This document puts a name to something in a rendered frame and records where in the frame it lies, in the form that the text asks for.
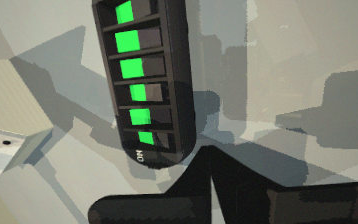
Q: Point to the dark grey controller unit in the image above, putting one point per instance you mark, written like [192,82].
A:
[145,50]

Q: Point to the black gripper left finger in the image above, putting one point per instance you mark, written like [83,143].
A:
[187,201]

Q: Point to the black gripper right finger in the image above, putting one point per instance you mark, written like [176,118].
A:
[247,197]

